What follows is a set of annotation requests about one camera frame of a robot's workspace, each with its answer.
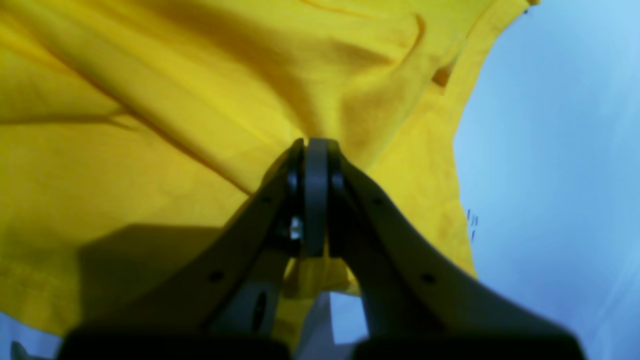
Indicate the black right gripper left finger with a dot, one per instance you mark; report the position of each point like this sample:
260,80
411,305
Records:
220,306

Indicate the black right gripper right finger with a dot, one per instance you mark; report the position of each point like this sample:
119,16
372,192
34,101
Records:
418,304

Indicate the yellow T-shirt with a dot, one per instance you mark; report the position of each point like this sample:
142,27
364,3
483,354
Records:
132,129

